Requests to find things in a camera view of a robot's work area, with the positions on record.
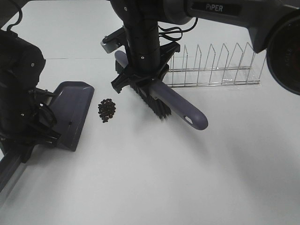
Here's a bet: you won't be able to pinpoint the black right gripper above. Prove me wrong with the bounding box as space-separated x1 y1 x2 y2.
111 42 180 93

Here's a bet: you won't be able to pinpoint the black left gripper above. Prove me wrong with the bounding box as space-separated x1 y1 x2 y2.
17 89 61 163

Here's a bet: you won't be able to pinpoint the pile of coffee beans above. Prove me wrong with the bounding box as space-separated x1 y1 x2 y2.
98 98 116 123

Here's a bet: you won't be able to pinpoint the purple hand brush black bristles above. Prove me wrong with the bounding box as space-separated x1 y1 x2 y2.
114 50 209 131

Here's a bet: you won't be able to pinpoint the purple plastic dustpan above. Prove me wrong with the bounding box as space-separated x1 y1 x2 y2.
49 81 94 151

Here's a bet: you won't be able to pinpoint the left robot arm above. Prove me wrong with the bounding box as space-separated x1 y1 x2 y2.
0 30 61 189

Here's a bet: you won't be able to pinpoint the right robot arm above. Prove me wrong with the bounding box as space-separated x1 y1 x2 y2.
102 0 300 94

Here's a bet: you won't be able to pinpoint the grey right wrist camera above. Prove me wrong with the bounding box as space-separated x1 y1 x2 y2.
100 27 128 53

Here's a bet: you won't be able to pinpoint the chrome wire dish rack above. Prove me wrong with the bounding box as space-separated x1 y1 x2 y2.
163 43 266 88

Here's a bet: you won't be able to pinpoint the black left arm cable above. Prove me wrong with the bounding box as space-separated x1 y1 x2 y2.
6 0 23 32

